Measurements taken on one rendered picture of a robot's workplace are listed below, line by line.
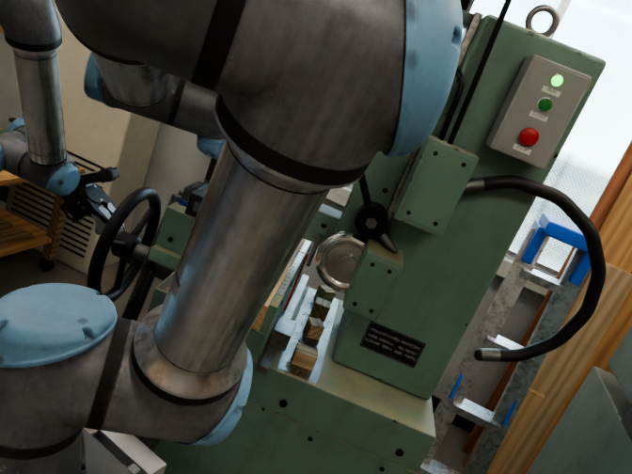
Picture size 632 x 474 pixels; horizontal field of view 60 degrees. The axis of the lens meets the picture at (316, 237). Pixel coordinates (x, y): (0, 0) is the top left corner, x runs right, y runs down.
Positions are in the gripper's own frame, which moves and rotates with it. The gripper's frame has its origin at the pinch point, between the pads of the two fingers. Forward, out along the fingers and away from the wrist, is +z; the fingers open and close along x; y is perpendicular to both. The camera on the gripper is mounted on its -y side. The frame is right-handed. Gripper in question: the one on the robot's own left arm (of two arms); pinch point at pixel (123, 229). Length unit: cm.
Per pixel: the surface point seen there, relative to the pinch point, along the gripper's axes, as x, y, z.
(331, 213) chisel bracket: 13, -47, 27
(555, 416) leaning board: -77, -46, 156
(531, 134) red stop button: 30, -86, 34
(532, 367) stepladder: -40, -55, 111
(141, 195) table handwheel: 14.0, -17.1, -1.6
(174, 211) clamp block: 17.5, -22.3, 5.7
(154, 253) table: 19.5, -13.5, 9.9
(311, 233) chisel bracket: 15, -42, 27
